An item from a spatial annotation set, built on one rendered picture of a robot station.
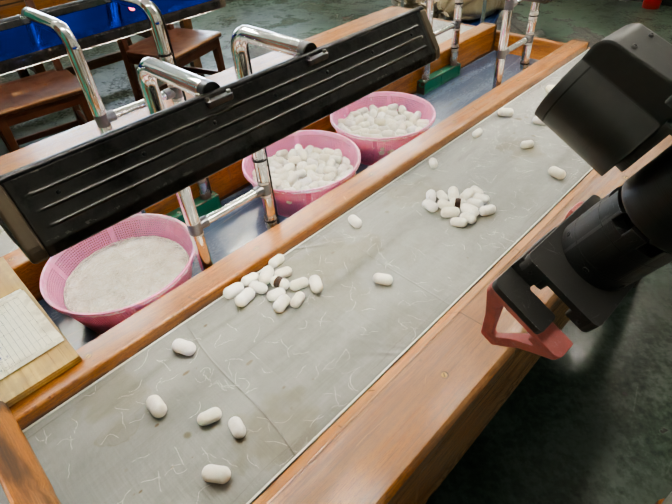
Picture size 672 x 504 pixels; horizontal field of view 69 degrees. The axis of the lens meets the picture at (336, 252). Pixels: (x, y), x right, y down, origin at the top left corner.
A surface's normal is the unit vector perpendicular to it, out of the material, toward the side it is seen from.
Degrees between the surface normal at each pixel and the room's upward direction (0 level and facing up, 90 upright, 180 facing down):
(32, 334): 0
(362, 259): 0
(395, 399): 0
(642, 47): 22
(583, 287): 27
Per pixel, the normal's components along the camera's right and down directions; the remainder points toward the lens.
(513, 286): 0.26, -0.47
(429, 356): -0.06, -0.75
